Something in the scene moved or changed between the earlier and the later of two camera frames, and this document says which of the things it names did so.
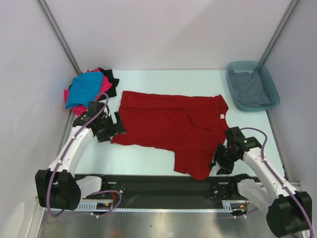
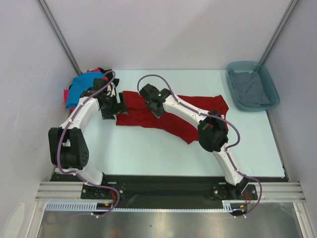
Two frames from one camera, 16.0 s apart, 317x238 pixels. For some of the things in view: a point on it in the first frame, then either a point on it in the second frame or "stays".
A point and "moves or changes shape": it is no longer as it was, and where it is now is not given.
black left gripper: (116, 128) → (119, 107)
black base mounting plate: (168, 188) stays
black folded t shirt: (112, 91) stays
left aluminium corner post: (59, 35) stays
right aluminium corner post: (290, 9) stays
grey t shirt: (248, 89) stays
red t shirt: (192, 127) moves or changes shape
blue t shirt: (84, 88) stays
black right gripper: (226, 168) → (157, 113)
